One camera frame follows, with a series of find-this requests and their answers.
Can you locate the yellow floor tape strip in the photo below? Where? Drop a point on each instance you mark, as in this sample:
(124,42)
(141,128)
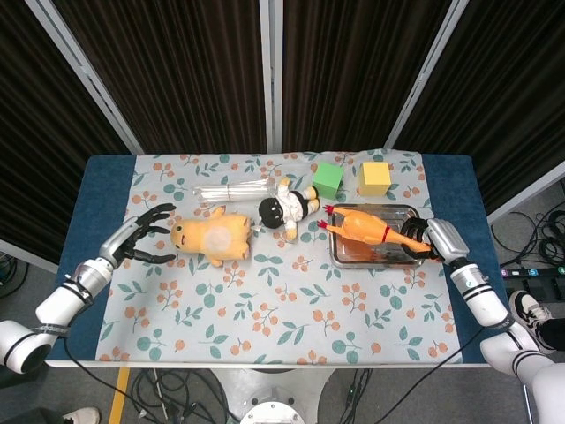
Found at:
(118,397)

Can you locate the stainless steel rectangular tray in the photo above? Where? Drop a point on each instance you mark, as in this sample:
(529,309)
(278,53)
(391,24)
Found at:
(353,256)

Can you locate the grey screen frame post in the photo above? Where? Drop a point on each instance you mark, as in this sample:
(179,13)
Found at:
(88,79)
(270,66)
(424,75)

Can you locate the blue table cover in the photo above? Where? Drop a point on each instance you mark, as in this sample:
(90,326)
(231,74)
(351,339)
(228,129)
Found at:
(101,199)

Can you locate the dark ribbed screen panel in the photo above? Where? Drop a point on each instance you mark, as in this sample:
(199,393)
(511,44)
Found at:
(26,132)
(353,66)
(176,66)
(507,88)

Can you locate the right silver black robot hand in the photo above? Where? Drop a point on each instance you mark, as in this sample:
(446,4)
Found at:
(448,240)

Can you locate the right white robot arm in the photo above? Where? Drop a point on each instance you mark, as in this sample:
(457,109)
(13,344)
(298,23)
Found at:
(490,305)

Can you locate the yellow cube block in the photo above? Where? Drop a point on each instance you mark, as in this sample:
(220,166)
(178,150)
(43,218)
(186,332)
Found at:
(375,179)

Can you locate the black power strip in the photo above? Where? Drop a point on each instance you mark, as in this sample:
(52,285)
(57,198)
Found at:
(534,272)

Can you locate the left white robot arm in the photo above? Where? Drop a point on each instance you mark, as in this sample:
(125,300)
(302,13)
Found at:
(57,305)

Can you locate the floral printed tablecloth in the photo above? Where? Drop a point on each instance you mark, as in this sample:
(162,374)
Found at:
(265,318)

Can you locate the black trouser leg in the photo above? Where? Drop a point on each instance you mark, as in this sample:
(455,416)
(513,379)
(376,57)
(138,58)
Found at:
(552,333)

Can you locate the yellow plush pig toy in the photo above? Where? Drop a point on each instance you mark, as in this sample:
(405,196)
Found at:
(216,238)

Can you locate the white black sneaker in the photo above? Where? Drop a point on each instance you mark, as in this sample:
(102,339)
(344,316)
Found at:
(527,309)

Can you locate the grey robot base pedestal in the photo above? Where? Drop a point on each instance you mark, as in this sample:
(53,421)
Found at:
(269,393)

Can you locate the clear pack of straws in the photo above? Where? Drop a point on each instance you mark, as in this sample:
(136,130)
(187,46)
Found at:
(234,192)

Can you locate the yellow rubber chicken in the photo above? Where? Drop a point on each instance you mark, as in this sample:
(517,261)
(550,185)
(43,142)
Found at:
(364,227)

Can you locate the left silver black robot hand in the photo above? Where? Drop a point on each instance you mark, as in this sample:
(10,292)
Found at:
(119,240)

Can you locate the green cube block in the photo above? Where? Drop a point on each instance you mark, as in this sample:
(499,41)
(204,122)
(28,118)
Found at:
(327,179)

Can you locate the black-haired doll in white outfit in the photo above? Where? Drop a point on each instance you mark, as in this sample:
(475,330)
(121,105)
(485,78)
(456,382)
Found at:
(287,207)

